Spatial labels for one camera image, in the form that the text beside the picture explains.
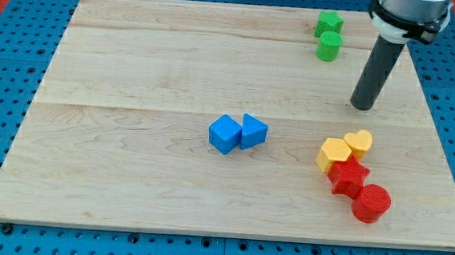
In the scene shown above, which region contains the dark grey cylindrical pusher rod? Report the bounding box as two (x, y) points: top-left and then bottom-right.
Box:
(350, 36), (405, 111)

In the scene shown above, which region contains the green star block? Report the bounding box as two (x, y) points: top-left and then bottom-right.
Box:
(313, 11), (344, 38)

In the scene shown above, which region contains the red star block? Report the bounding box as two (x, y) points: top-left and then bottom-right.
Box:
(328, 156), (371, 199)

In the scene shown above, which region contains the blue cube block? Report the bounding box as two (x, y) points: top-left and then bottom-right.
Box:
(208, 115), (243, 155)

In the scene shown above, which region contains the green cylinder block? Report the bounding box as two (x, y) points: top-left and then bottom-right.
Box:
(316, 30), (343, 63)

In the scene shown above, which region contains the yellow heart block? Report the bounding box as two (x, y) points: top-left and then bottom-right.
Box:
(343, 130), (373, 161)

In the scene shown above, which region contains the yellow hexagon block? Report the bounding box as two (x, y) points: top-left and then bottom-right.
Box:
(315, 138), (352, 173)

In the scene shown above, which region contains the red cylinder block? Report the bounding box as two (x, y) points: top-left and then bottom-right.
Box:
(351, 184), (392, 224)

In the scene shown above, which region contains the blue triangle block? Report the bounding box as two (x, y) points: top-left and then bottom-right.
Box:
(240, 114), (268, 150)

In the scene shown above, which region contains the light wooden board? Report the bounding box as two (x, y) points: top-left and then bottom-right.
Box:
(0, 0), (455, 251)

